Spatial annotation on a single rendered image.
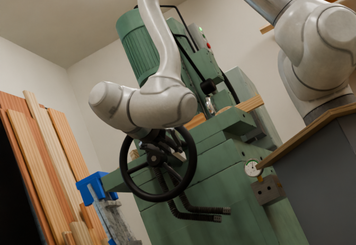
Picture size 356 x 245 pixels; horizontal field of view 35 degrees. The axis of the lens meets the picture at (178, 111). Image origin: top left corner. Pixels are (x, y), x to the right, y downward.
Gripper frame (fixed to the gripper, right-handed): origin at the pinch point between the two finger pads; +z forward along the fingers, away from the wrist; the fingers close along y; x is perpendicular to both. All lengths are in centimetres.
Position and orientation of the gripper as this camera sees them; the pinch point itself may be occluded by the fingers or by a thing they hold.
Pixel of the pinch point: (178, 152)
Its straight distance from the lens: 176.5
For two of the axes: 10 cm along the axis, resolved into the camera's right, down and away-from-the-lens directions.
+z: 5.1, 4.4, 7.4
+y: -8.3, 4.6, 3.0
